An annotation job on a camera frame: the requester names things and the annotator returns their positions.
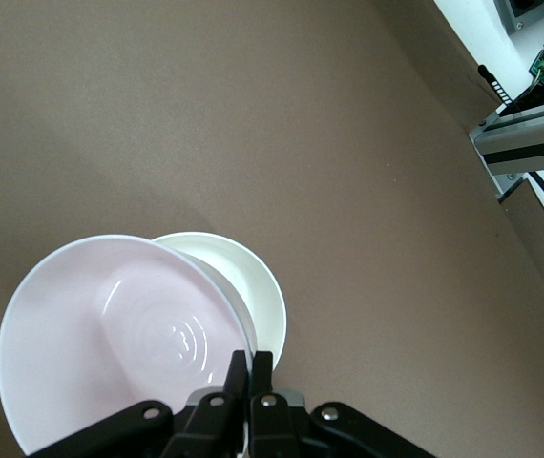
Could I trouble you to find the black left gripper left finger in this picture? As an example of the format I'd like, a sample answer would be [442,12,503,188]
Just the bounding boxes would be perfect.
[164,350,247,458]

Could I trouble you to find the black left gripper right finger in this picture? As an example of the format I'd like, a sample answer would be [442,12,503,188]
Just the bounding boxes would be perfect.
[249,351,311,458]

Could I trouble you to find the white plastic bowl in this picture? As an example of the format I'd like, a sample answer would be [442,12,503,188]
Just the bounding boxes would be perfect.
[152,232,288,371]

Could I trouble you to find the grey electrical box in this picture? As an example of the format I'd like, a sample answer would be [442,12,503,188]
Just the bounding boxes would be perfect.
[493,0,544,34]

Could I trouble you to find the pink plastic bowl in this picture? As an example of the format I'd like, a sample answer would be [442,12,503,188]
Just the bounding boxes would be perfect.
[0,233,257,457]

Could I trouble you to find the brown table cover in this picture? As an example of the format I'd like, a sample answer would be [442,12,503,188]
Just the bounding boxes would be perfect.
[0,0,544,458]

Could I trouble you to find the aluminium frame profile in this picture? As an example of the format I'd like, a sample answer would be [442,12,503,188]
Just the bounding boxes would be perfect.
[467,94,544,180]

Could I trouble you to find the black ribbed cable boot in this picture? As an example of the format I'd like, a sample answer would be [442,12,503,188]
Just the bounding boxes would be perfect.
[477,64,514,104]

